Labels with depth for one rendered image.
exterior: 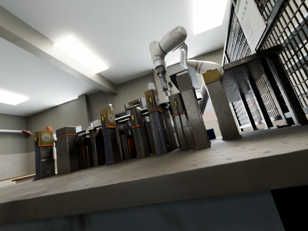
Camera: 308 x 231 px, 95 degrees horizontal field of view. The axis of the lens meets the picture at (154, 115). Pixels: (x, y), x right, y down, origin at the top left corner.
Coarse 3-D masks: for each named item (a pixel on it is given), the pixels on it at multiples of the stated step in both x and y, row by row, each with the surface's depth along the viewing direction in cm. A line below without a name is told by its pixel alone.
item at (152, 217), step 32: (256, 192) 20; (288, 192) 20; (32, 224) 30; (64, 224) 28; (96, 224) 26; (128, 224) 25; (160, 224) 23; (192, 224) 22; (224, 224) 21; (256, 224) 20; (288, 224) 19
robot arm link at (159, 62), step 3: (156, 60) 95; (159, 60) 95; (162, 60) 95; (153, 63) 98; (156, 63) 95; (159, 63) 94; (162, 63) 94; (165, 63) 98; (156, 66) 95; (159, 66) 95; (165, 66) 97
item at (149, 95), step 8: (144, 96) 78; (152, 96) 75; (152, 104) 75; (152, 112) 76; (160, 112) 80; (152, 120) 75; (160, 120) 76; (160, 128) 73; (160, 136) 72; (160, 144) 70; (168, 144) 75; (160, 152) 70; (168, 152) 70
